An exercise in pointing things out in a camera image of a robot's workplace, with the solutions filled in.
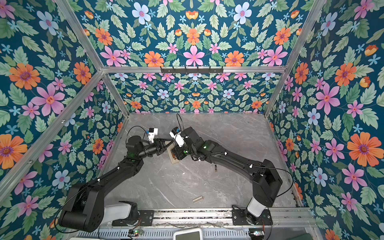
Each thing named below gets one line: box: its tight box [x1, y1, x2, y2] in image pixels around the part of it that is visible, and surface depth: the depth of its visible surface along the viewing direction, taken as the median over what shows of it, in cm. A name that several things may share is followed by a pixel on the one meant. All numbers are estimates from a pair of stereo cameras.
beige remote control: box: [166, 142, 180, 164], surface depth 77 cm
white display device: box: [173, 228, 203, 240], surface depth 67 cm
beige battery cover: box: [192, 196, 204, 204], surface depth 81 cm
